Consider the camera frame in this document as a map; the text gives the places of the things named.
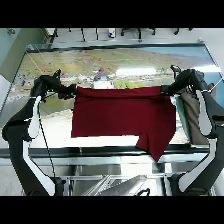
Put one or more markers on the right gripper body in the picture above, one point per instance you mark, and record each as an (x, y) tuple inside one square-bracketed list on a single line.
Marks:
[(169, 90)]

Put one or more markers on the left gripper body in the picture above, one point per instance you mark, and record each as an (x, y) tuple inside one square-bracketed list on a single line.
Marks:
[(68, 92)]

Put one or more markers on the red T-shirt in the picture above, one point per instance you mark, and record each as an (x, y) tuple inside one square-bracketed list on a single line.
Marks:
[(123, 113)]

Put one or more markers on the brown garment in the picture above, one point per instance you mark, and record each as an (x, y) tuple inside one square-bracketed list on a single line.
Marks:
[(193, 116)]

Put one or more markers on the black office chair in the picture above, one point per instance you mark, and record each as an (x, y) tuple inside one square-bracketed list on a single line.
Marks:
[(138, 32)]

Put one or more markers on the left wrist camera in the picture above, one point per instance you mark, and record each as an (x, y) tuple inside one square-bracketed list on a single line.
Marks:
[(57, 74)]

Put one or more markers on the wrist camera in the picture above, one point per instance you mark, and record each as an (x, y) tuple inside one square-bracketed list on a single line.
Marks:
[(57, 74), (175, 70)]

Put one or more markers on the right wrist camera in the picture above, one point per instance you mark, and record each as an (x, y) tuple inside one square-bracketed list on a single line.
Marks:
[(175, 70)]

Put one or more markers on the silver frame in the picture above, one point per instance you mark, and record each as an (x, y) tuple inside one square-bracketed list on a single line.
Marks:
[(113, 170)]

